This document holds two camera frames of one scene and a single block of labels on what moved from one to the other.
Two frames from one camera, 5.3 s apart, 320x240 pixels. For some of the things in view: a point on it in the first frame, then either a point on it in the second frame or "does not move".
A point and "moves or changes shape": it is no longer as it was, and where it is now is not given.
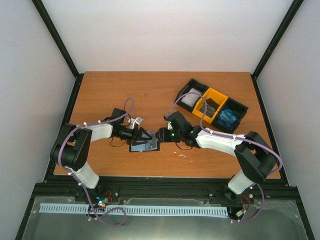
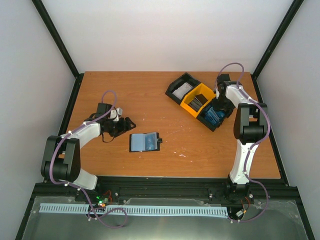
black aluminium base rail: x=270 y=190 does not move
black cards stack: x=211 y=107 to x=197 y=103
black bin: x=239 y=109 moves or changes shape
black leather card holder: x=151 y=145 does not move
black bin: x=190 y=94 to x=177 y=89
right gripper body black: x=174 y=138 to x=223 y=103
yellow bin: x=215 y=100 to x=200 y=88
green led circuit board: x=102 y=202 does not move
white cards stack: x=191 y=99 to x=182 y=91
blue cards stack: x=228 y=118 to x=213 y=116
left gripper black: x=137 y=134 to x=122 y=126
